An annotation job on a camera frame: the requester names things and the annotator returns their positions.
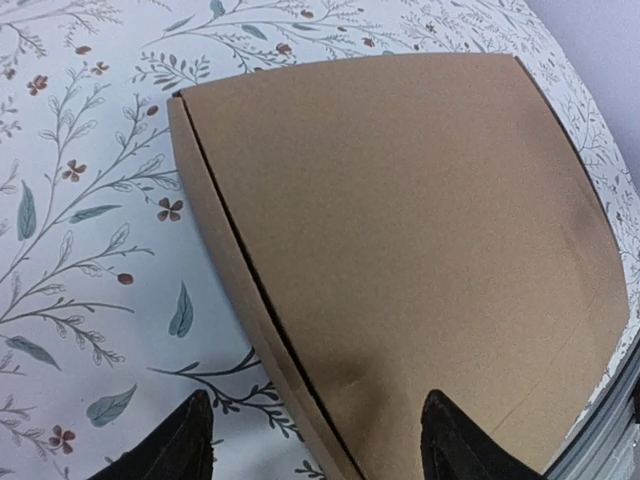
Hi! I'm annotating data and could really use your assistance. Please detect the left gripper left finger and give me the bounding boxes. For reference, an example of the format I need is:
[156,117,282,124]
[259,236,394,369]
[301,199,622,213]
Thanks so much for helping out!
[91,389,214,480]

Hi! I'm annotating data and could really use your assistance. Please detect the floral patterned table mat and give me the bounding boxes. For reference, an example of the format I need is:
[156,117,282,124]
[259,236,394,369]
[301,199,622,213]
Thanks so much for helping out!
[1,1,639,479]

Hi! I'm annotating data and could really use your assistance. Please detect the brown cardboard box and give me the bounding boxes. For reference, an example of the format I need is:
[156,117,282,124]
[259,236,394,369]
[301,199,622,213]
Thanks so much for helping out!
[168,53,629,479]

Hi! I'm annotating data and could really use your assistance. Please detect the aluminium front rail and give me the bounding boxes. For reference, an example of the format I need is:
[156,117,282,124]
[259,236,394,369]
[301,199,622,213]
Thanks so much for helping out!
[545,340,639,480]

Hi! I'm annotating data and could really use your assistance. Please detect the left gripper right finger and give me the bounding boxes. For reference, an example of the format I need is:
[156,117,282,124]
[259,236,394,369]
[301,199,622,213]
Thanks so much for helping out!
[420,390,543,480]

